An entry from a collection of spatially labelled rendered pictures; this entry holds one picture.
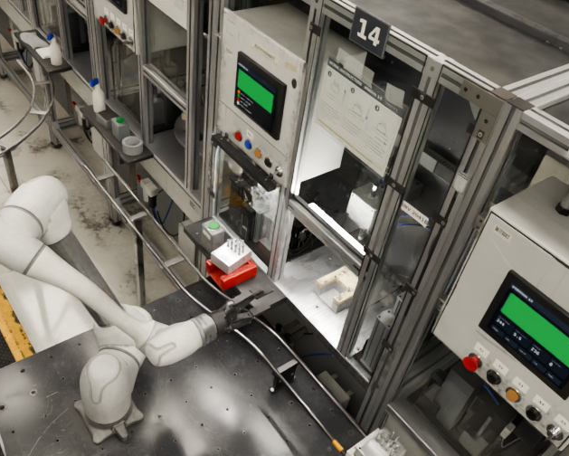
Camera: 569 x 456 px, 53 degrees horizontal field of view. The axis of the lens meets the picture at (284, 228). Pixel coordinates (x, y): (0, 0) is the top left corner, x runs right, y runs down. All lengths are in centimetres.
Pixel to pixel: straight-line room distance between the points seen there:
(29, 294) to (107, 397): 162
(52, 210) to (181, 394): 84
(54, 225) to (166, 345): 48
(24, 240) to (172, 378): 84
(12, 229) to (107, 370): 56
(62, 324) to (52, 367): 101
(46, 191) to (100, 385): 63
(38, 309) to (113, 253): 56
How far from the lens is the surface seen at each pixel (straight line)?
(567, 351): 141
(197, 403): 220
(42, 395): 228
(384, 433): 193
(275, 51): 182
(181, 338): 175
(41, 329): 333
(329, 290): 227
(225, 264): 216
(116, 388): 197
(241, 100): 199
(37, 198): 177
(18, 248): 169
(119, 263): 359
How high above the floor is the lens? 257
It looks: 42 degrees down
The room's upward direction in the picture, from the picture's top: 10 degrees clockwise
